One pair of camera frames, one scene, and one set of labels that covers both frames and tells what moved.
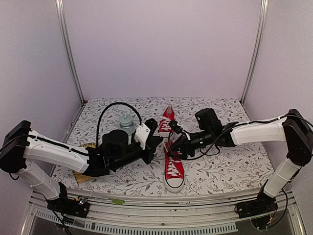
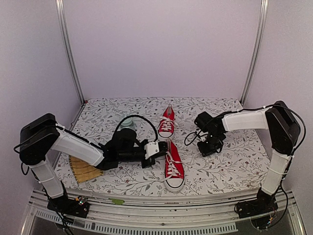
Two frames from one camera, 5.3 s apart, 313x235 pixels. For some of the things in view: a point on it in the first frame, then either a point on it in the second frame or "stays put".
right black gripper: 185,147 → 206,152
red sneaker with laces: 164,128 stays put
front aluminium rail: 198,214 stays put
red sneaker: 174,178 stays put
